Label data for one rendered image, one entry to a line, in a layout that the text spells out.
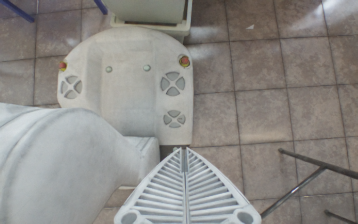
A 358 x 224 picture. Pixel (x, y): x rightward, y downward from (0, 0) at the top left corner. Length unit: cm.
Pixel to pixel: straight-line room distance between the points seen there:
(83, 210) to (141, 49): 57
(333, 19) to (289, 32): 33
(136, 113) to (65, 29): 92
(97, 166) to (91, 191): 3
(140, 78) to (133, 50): 12
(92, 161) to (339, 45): 146
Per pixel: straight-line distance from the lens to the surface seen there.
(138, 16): 81
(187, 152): 17
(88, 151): 20
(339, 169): 82
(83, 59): 67
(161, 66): 54
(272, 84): 106
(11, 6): 147
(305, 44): 129
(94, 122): 21
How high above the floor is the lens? 86
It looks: 85 degrees down
